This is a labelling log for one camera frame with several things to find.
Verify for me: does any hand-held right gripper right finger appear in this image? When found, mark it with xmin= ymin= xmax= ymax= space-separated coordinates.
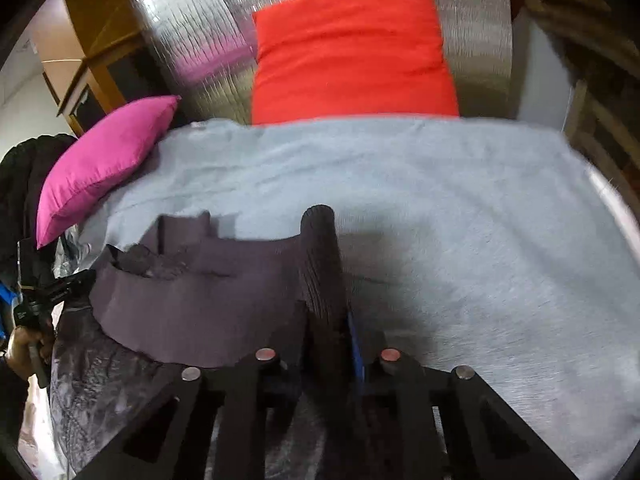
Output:
xmin=346 ymin=312 xmax=581 ymax=480

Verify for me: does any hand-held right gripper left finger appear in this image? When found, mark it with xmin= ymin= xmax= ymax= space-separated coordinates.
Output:
xmin=75 ymin=302 xmax=312 ymax=480

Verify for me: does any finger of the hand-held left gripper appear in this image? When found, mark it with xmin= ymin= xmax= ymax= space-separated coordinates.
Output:
xmin=47 ymin=269 xmax=98 ymax=306

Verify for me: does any dark grey padded jacket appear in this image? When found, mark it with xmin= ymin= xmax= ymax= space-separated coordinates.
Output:
xmin=47 ymin=205 xmax=441 ymax=480

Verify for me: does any person's left hand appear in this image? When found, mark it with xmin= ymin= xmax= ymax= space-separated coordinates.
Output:
xmin=4 ymin=325 xmax=53 ymax=381

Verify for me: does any blue jacket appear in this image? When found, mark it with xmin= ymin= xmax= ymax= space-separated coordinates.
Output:
xmin=0 ymin=280 xmax=18 ymax=331

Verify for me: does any pink fluffy blanket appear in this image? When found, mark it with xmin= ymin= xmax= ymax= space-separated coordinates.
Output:
xmin=20 ymin=375 xmax=66 ymax=466

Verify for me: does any large black garment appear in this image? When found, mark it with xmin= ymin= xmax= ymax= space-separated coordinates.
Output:
xmin=0 ymin=133 xmax=78 ymax=281

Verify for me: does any magenta pillow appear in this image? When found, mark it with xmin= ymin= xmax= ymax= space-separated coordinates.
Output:
xmin=36 ymin=95 xmax=181 ymax=250

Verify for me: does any grey blanket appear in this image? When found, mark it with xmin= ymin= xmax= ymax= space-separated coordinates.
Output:
xmin=75 ymin=115 xmax=640 ymax=480

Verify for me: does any wooden cabinet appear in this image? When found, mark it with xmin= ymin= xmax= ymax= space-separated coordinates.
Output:
xmin=42 ymin=0 xmax=156 ymax=136

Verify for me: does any red pillow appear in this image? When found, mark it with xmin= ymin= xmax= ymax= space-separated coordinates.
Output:
xmin=250 ymin=0 xmax=461 ymax=126

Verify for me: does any wooden slatted frame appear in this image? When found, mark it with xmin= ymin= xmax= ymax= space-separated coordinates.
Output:
xmin=520 ymin=0 xmax=640 ymax=211

